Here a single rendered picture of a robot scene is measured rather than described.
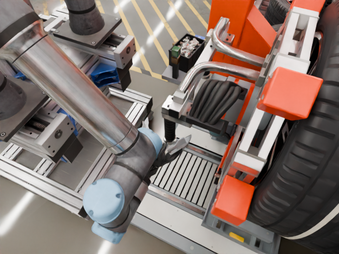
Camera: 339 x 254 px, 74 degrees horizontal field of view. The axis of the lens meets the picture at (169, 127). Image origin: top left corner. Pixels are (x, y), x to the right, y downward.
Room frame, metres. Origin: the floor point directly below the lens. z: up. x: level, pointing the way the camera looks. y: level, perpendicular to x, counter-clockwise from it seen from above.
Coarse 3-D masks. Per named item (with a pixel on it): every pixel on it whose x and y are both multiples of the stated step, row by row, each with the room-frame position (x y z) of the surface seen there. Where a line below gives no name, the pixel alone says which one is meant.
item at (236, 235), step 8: (216, 192) 0.39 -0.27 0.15; (208, 208) 0.30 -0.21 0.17; (208, 216) 0.26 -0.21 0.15; (208, 224) 0.22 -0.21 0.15; (216, 224) 0.21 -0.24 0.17; (224, 224) 0.22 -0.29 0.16; (216, 232) 0.18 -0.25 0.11; (224, 232) 0.18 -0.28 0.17; (232, 232) 0.18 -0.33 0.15; (240, 232) 0.18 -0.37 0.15; (232, 240) 0.15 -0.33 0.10; (240, 240) 0.14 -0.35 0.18; (248, 240) 0.14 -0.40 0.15; (256, 240) 0.14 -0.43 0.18; (272, 240) 0.14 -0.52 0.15; (248, 248) 0.11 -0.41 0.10; (256, 248) 0.10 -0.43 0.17; (264, 248) 0.11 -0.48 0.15; (272, 248) 0.10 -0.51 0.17
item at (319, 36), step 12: (312, 48) 0.59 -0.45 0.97; (312, 60) 0.52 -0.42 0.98; (312, 72) 0.43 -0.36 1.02; (288, 120) 0.36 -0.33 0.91; (264, 132) 0.49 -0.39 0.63; (288, 132) 0.30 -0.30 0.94; (276, 144) 0.32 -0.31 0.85; (276, 156) 0.22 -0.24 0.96; (264, 168) 0.28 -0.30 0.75; (252, 180) 0.27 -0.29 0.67
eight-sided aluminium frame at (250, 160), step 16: (288, 16) 0.53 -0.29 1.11; (304, 16) 0.52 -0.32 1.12; (288, 32) 0.45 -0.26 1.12; (304, 32) 0.47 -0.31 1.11; (272, 48) 0.66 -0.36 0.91; (288, 48) 0.39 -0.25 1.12; (304, 48) 0.39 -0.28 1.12; (272, 64) 0.36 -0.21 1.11; (288, 64) 0.35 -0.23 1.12; (304, 64) 0.35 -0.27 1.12; (256, 112) 0.28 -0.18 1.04; (240, 128) 0.52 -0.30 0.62; (256, 128) 0.26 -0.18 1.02; (272, 128) 0.25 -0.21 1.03; (240, 144) 0.24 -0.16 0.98; (272, 144) 0.23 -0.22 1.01; (224, 160) 0.38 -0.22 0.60; (240, 160) 0.21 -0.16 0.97; (256, 160) 0.21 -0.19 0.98; (224, 176) 0.21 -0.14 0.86; (240, 176) 0.23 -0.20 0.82; (256, 176) 0.18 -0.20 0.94
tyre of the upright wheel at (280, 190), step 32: (320, 64) 0.35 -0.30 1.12; (320, 96) 0.26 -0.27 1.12; (320, 128) 0.21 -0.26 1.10; (288, 160) 0.18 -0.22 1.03; (320, 160) 0.17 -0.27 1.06; (256, 192) 0.17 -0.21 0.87; (288, 192) 0.14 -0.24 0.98; (320, 192) 0.13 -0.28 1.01; (256, 224) 0.11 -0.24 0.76; (288, 224) 0.09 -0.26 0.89
